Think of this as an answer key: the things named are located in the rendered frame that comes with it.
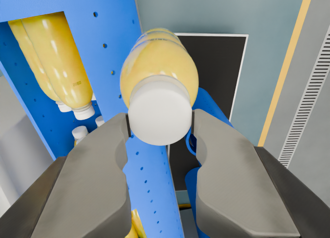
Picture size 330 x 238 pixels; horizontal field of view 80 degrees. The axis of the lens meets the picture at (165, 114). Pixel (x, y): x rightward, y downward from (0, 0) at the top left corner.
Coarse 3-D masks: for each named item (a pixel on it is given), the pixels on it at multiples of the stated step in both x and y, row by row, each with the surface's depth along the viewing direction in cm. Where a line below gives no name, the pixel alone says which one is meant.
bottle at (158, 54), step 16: (144, 32) 25; (160, 32) 21; (144, 48) 15; (160, 48) 15; (176, 48) 15; (128, 64) 15; (144, 64) 14; (160, 64) 13; (176, 64) 14; (192, 64) 16; (128, 80) 14; (144, 80) 13; (176, 80) 13; (192, 80) 14; (128, 96) 14; (192, 96) 15
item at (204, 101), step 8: (200, 88) 146; (200, 96) 132; (208, 96) 136; (200, 104) 122; (208, 104) 122; (216, 104) 130; (208, 112) 112; (216, 112) 113; (224, 120) 106; (184, 136) 118; (192, 136) 137; (192, 144) 128; (192, 152) 117
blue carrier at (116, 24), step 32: (0, 0) 23; (32, 0) 24; (64, 0) 25; (96, 0) 27; (128, 0) 33; (0, 32) 39; (96, 32) 29; (128, 32) 33; (0, 64) 38; (96, 64) 30; (32, 96) 46; (96, 96) 32; (64, 128) 55; (96, 128) 63; (128, 160) 39; (160, 160) 48; (160, 192) 50; (160, 224) 53
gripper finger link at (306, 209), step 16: (272, 160) 8; (272, 176) 7; (288, 176) 7; (288, 192) 6; (304, 192) 6; (288, 208) 6; (304, 208) 6; (320, 208) 6; (304, 224) 6; (320, 224) 6
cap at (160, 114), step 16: (160, 80) 12; (144, 96) 11; (160, 96) 11; (176, 96) 11; (128, 112) 12; (144, 112) 11; (160, 112) 11; (176, 112) 12; (144, 128) 12; (160, 128) 12; (176, 128) 12; (160, 144) 13
